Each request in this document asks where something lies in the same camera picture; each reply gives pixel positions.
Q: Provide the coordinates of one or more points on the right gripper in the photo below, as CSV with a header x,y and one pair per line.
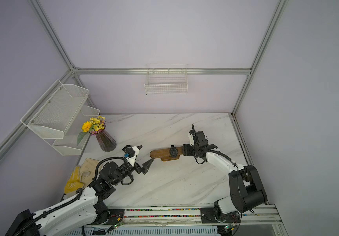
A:
x,y
187,150

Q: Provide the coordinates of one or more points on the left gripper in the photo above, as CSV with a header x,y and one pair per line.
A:
x,y
145,167

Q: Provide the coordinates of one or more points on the wooden watch stand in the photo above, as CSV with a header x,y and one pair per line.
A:
x,y
164,155

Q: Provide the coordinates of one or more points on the chunky black digital watch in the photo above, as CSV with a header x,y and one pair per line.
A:
x,y
173,151

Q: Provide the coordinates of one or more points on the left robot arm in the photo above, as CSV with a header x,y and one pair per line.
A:
x,y
87,205

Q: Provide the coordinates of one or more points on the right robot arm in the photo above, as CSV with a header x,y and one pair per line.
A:
x,y
246,190

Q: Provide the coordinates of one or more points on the purple glass vase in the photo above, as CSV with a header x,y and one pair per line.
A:
x,y
106,142

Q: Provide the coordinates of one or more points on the yellow sunflower bouquet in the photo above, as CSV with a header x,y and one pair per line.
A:
x,y
93,126

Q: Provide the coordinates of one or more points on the white two-tier mesh shelf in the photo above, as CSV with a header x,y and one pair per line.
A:
x,y
58,116

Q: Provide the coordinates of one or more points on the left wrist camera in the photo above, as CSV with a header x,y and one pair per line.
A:
x,y
129,154

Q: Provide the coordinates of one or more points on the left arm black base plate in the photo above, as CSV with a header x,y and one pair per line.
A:
x,y
109,217

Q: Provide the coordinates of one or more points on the white wire wall basket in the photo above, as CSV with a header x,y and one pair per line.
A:
x,y
166,79

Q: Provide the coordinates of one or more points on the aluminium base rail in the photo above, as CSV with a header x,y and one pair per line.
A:
x,y
186,221

